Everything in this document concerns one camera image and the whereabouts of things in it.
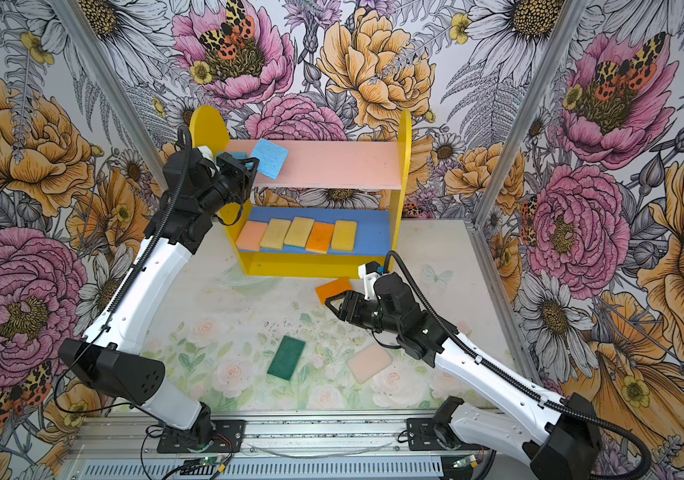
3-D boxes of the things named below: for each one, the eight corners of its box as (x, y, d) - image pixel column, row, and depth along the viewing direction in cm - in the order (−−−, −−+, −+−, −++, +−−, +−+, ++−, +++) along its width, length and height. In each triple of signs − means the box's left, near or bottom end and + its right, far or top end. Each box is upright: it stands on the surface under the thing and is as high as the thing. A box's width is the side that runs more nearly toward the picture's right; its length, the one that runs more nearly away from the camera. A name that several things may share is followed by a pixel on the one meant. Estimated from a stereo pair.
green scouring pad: (269, 374, 86) (267, 371, 84) (285, 338, 93) (284, 335, 91) (290, 381, 85) (289, 378, 83) (305, 343, 92) (304, 341, 90)
